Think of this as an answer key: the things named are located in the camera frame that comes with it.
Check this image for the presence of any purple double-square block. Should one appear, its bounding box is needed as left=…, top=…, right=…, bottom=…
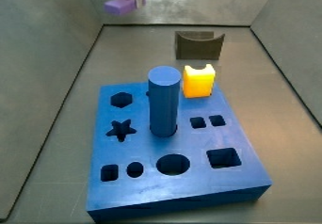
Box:
left=104, top=0, right=145, bottom=15

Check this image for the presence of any blue shape-sorter board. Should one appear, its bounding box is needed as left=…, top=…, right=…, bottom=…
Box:
left=87, top=83, right=271, bottom=224

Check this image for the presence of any black curved stand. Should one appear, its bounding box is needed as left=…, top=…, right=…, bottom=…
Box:
left=175, top=31, right=226, bottom=60

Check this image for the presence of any blue cylinder peg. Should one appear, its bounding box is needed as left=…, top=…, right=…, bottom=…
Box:
left=148, top=66, right=181, bottom=137

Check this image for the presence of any yellow notched block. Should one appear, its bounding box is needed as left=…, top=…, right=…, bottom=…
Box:
left=183, top=64, right=216, bottom=98

